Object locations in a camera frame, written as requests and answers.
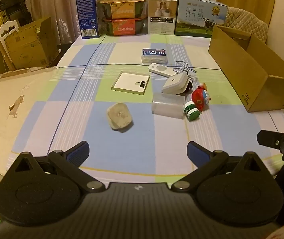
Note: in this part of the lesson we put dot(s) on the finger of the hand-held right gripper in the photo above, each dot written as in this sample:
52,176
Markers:
269,139

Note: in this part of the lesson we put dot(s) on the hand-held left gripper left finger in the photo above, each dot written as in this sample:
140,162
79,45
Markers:
80,151

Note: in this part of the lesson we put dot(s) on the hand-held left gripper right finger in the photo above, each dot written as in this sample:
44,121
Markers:
197,154

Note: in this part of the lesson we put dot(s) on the white square lidded box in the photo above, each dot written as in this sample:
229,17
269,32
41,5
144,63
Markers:
174,84

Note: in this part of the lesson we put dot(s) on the cardboard box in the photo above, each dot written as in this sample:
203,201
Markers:
251,67

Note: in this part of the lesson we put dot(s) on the white remote control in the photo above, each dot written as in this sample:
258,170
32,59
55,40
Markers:
160,69

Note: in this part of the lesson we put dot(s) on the blue label tissue pack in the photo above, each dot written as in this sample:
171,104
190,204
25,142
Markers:
154,54

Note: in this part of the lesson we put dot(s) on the checked tablecloth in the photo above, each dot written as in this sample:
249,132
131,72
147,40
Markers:
94,132

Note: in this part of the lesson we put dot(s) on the green white small jar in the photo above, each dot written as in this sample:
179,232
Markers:
191,110

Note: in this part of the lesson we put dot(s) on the red round toy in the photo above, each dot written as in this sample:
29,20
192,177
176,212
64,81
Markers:
198,98

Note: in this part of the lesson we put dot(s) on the translucent plastic box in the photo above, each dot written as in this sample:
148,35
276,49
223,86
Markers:
168,105

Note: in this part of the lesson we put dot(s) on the beige animal print sheet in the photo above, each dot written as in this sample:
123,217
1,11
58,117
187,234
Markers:
4,97

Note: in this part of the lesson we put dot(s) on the beige quilted chair cover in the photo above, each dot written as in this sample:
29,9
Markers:
249,22

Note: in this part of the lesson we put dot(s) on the flat cardboard carton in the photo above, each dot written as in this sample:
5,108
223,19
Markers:
47,37
24,47

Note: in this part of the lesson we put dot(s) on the red label food bowl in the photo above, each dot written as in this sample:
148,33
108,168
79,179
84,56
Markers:
124,27

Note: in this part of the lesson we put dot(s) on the cow print milk carton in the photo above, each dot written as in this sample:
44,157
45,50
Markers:
199,17

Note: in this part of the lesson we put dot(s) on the tall blue milk box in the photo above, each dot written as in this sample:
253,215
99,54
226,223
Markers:
89,10

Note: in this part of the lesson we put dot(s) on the white wooden chair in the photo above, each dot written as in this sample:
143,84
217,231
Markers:
6,29

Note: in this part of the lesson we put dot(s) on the white product box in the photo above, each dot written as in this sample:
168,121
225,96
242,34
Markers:
161,15

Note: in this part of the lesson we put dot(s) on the orange label food bowl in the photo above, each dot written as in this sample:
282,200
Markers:
123,8

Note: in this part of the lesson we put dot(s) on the patterned curtain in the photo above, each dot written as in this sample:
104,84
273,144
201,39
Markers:
52,0

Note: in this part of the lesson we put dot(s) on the flat white square frame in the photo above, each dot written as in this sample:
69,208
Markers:
127,82

